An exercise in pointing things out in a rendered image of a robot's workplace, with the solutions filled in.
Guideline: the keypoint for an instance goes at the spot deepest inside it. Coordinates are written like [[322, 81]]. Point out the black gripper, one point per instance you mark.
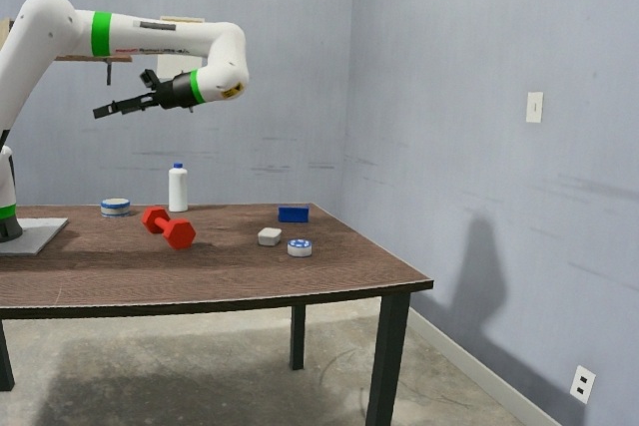
[[163, 96]]

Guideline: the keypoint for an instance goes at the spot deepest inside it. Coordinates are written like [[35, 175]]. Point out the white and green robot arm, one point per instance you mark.
[[43, 27]]

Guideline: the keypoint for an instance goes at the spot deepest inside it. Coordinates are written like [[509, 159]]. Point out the white bottle with blue cap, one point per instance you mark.
[[178, 189]]

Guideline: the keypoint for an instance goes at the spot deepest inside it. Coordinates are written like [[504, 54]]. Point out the red dumbbell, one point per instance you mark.
[[178, 232]]

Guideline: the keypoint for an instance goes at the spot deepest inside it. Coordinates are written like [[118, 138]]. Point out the small blue plastic bin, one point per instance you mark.
[[294, 214]]

